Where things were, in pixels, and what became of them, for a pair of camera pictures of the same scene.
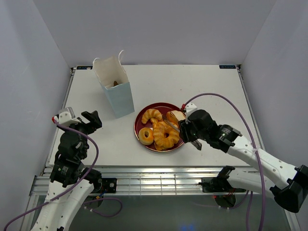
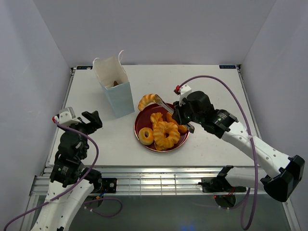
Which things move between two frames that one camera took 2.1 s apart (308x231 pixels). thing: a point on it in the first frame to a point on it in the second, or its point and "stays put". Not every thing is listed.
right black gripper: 184,127 to 177,115
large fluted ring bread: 164,136 stays put
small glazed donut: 145,140 stays put
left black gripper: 95,123 stays put
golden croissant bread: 150,113 to 146,100
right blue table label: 228,66 stays put
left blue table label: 84,67 stays put
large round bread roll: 174,116 stays put
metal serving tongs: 195,143 to 191,128
